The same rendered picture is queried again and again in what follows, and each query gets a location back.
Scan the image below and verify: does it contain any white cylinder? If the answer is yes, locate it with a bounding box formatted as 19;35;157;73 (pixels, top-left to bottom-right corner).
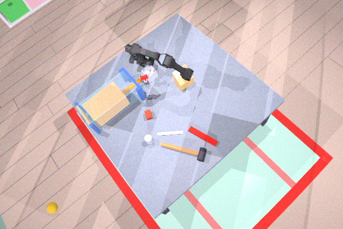
144;135;153;145

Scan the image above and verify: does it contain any red flat bar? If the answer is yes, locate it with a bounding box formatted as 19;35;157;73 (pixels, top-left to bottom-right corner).
188;126;218;146

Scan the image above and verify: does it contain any mallet with wooden handle and black head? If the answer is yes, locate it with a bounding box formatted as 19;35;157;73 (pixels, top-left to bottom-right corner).
161;143;207;162

